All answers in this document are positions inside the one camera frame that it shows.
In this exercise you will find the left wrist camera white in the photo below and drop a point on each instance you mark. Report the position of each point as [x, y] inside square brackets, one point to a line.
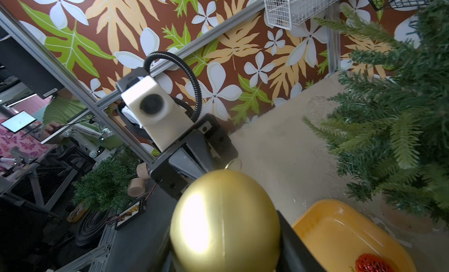
[156, 111]

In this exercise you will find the white wire basket left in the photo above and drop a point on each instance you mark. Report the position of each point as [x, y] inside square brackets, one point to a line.
[286, 14]

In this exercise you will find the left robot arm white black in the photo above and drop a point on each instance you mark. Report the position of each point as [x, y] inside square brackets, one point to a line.
[196, 102]

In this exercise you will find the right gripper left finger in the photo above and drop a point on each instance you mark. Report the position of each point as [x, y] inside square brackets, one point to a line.
[163, 261]

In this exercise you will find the yellow plastic tray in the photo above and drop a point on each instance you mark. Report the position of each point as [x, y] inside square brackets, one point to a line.
[337, 235]

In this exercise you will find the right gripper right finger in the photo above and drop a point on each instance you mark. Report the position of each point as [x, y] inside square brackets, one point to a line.
[294, 255]

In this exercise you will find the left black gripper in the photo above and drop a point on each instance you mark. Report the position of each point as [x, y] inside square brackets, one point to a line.
[203, 148]

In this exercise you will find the small green christmas tree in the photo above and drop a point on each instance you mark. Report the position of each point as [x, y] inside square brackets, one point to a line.
[392, 135]

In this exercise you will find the gold ball ornament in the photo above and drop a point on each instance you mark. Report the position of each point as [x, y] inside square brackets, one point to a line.
[225, 222]

